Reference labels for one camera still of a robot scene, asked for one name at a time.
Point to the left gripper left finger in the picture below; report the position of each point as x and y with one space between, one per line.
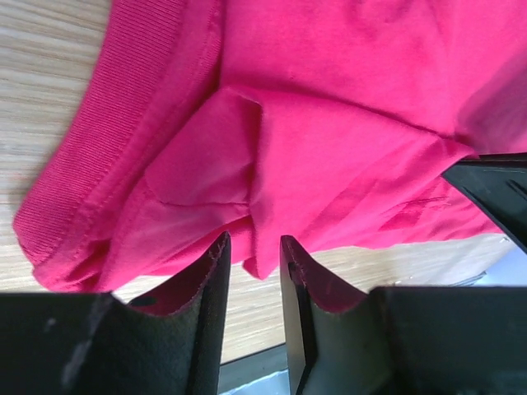
166 341

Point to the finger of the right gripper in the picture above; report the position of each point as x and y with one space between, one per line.
496 184

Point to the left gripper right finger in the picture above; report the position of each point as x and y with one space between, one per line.
398 339

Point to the pink t shirt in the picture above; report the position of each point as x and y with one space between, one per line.
332 121

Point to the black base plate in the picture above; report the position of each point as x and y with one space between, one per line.
263 372

